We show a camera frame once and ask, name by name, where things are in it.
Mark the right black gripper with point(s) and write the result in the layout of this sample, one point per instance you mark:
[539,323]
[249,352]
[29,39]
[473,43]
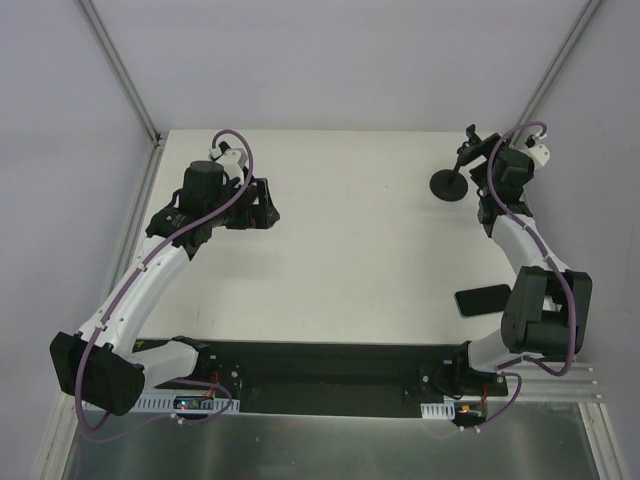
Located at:
[480,146]

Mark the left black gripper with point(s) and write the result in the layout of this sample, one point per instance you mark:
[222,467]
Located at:
[255,206]

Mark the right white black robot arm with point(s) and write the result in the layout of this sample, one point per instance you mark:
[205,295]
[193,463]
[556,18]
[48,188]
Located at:
[544,319]

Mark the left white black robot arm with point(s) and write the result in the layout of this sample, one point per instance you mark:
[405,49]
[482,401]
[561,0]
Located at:
[98,364]

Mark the black round-base clamp phone stand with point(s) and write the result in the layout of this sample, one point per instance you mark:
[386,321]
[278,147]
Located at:
[450,185]

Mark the black smartphone right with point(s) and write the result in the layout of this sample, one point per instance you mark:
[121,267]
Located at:
[483,300]

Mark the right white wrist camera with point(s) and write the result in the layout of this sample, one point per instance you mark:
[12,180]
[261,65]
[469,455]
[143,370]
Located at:
[536,149]

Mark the left aluminium frame post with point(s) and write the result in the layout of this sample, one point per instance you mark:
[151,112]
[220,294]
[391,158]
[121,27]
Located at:
[114,60]

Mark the aluminium frame post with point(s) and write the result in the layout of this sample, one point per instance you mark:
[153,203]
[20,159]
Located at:
[114,60]
[588,13]

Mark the right aluminium frame post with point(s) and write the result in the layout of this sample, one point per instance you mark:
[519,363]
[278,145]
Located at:
[588,13]

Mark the left white slotted cable duct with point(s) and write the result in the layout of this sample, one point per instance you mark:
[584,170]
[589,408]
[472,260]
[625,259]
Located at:
[183,404]

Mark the white slotted cable duct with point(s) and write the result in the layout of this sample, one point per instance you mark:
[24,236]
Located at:
[438,411]
[183,404]

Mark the front aluminium rail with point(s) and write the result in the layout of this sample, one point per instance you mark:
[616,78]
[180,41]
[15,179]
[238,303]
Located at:
[578,386]

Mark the right white slotted cable duct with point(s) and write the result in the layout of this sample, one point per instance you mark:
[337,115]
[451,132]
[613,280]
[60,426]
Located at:
[438,411]

